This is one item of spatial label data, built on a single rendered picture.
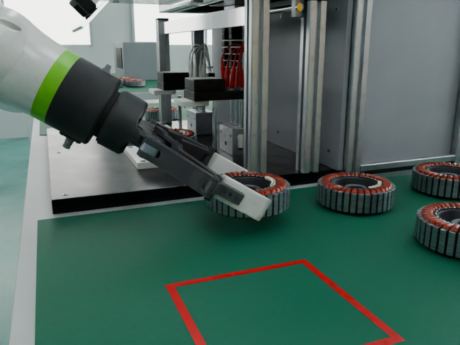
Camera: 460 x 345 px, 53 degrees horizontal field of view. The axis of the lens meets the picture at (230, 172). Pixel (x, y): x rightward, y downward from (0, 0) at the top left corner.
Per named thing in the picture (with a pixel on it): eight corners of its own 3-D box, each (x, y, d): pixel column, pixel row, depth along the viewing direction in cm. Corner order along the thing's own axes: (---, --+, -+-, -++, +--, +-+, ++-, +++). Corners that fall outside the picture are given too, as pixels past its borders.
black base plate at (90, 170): (53, 214, 66) (50, 199, 66) (47, 136, 124) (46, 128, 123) (333, 181, 83) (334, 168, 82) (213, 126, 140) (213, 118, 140)
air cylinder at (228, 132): (232, 156, 92) (232, 128, 91) (219, 148, 99) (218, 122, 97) (255, 153, 94) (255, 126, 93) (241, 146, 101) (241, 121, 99)
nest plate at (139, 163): (137, 169, 82) (137, 162, 82) (124, 152, 95) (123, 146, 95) (217, 162, 87) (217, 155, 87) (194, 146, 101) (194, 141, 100)
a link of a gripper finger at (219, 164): (204, 170, 67) (203, 169, 68) (245, 192, 69) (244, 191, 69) (214, 152, 66) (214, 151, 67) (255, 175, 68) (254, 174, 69)
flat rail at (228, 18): (253, 24, 71) (253, 3, 71) (160, 34, 127) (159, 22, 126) (260, 24, 72) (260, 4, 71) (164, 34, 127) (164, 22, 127)
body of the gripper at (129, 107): (98, 133, 63) (159, 166, 65) (87, 146, 54) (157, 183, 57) (124, 85, 61) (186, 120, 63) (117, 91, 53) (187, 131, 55)
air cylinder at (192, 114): (195, 135, 114) (195, 112, 112) (187, 130, 121) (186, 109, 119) (215, 133, 116) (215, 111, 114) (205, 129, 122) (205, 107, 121)
